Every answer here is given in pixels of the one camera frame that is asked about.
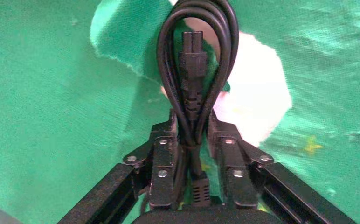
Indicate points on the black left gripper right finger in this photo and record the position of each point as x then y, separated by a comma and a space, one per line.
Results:
238, 182

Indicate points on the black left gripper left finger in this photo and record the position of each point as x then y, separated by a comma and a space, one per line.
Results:
163, 173

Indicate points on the green table cloth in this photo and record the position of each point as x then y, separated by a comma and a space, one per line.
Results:
44, 92

